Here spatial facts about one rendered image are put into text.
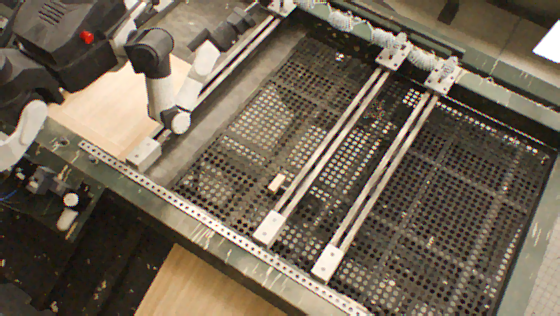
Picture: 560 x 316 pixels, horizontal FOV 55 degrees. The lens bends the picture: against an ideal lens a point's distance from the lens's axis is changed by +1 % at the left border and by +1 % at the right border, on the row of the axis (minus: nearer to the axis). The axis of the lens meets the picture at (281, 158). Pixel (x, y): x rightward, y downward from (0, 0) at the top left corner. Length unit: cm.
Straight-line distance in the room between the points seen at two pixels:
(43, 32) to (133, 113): 64
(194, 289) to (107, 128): 72
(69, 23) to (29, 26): 12
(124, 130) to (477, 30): 576
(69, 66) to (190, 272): 90
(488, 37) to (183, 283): 585
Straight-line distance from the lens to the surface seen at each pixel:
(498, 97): 250
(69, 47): 173
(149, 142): 210
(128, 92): 235
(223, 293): 213
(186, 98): 194
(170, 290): 220
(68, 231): 211
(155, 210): 196
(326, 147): 214
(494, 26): 742
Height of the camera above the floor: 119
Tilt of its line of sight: level
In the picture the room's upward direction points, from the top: 29 degrees clockwise
